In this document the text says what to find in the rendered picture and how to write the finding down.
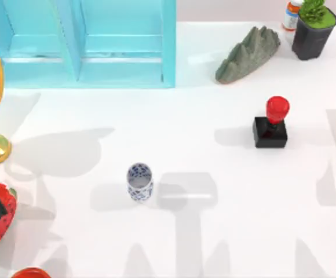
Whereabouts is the grey rock mountain ornament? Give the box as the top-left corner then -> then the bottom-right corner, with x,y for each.
215,25 -> 281,85

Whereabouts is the red watermelon slice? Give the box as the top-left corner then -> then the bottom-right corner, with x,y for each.
0,182 -> 18,249

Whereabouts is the white bottle orange cap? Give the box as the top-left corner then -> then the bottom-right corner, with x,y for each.
282,0 -> 304,32

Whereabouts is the red and black stamp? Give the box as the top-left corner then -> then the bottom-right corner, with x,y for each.
252,96 -> 290,149

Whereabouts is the blue and white cup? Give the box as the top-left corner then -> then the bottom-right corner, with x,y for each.
126,162 -> 154,203

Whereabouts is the light blue rack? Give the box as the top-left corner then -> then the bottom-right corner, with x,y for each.
0,0 -> 177,89

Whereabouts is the black plant pot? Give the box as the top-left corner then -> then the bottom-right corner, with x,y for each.
291,0 -> 336,61

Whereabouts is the red round object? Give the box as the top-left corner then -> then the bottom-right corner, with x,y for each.
10,267 -> 52,278

